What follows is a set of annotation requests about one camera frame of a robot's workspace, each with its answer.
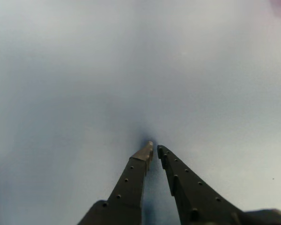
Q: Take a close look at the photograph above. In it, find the gripper black left finger with grey tip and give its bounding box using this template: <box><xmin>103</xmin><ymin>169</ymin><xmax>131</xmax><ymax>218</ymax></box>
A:
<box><xmin>77</xmin><ymin>141</ymin><xmax>154</xmax><ymax>225</ymax></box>

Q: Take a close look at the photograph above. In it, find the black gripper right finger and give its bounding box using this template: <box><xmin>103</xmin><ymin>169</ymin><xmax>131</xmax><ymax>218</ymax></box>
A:
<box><xmin>157</xmin><ymin>145</ymin><xmax>281</xmax><ymax>225</ymax></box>

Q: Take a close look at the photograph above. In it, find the dark grey-blue mat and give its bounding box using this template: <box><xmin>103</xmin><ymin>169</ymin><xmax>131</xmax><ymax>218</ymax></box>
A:
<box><xmin>0</xmin><ymin>0</ymin><xmax>281</xmax><ymax>225</ymax></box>

